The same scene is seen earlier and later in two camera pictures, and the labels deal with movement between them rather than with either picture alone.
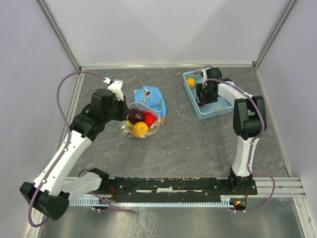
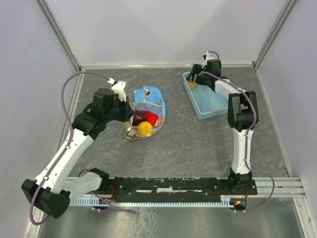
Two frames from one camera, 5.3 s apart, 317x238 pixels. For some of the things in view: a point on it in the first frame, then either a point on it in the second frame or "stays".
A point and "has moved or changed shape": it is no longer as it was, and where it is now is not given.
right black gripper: x=199 y=89 → x=196 y=69
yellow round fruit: x=140 y=128 has moved or changed shape
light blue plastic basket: x=208 y=109 stays
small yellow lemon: x=191 y=82 stays
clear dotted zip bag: x=141 y=121 has moved or changed shape
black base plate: x=174 y=189 stays
